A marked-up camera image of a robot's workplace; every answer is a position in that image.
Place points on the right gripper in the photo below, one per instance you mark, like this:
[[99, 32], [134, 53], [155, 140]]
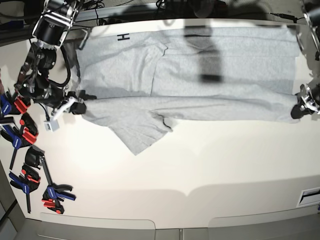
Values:
[[58, 99]]

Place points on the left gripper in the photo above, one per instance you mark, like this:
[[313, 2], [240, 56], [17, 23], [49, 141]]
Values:
[[308, 101]]

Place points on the grey T-shirt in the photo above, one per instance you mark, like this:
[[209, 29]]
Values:
[[201, 74]]

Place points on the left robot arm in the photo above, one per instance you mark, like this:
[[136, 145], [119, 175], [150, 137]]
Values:
[[311, 15]]

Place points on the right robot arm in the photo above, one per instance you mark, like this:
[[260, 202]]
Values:
[[33, 83]]

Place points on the blue red bar clamp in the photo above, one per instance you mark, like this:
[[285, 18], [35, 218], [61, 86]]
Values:
[[14, 105], [23, 137], [28, 181], [54, 194]]

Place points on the white label holder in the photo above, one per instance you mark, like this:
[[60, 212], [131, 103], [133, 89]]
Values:
[[309, 197]]

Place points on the blue box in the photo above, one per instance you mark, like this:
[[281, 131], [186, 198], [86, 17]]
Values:
[[12, 25]]

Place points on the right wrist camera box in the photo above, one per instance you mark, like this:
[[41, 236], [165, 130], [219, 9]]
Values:
[[51, 125]]

